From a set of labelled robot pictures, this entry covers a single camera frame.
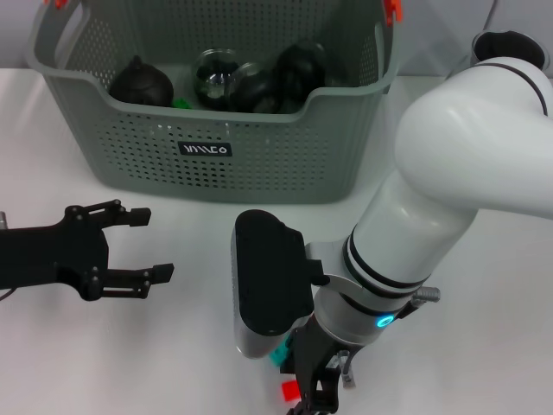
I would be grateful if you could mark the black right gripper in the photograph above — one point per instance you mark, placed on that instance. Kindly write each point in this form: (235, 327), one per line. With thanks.
(317, 350)

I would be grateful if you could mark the orange bin rim piece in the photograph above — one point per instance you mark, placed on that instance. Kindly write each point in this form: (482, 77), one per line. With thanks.
(394, 10)

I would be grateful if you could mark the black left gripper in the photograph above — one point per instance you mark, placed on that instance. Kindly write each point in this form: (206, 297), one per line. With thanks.
(52, 255)

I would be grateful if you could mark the green toy brick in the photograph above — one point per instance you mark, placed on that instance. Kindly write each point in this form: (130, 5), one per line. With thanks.
(181, 104)

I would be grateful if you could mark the cyan toy brick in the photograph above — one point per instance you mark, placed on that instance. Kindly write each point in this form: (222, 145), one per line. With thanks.
(281, 352)

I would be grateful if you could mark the red square toy brick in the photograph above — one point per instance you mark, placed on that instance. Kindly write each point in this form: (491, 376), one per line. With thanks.
(290, 390)

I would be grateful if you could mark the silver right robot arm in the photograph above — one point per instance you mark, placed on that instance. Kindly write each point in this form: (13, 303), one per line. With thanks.
(453, 151)

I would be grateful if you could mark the black round teapot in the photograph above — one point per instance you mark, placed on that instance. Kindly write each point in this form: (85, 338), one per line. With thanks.
(142, 88)

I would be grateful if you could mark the grey-green perforated storage bin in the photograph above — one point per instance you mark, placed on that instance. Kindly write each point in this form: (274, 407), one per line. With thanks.
(281, 142)

